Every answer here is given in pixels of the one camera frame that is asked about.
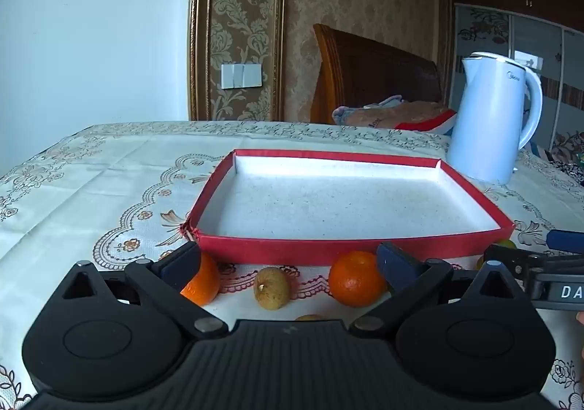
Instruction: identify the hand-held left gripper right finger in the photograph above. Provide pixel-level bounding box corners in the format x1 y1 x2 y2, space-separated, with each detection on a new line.
349 242 521 340

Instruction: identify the wardrobe with sliding doors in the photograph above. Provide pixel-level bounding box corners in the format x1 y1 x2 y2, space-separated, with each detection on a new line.
452 3 584 155

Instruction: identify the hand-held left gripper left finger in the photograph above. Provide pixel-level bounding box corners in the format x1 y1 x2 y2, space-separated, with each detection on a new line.
61 241 229 340

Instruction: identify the wooden bed headboard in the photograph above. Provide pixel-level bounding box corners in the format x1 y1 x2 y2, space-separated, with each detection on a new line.
310 23 443 124

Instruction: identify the white wall light switch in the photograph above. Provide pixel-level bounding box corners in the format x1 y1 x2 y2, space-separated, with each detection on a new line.
220 63 264 90

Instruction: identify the patterned bed cover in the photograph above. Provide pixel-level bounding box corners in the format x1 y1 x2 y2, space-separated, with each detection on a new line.
547 131 584 187

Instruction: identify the gold framed wallpaper panel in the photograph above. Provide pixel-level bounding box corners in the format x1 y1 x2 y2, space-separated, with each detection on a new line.
188 0 288 122

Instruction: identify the orange mandarin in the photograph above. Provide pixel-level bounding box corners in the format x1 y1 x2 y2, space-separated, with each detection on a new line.
327 251 388 308
180 252 222 307

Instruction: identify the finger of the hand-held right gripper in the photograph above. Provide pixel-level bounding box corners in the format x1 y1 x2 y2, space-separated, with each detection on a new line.
484 245 584 276
546 230 584 252

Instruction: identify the red cardboard box tray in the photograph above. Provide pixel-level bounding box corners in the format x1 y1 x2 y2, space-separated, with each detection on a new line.
182 149 516 267

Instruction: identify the folded cloth on chair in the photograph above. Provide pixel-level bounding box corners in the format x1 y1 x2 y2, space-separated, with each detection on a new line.
332 95 458 135

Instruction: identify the white electric kettle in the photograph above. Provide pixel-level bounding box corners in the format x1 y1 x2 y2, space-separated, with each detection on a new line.
446 51 543 185

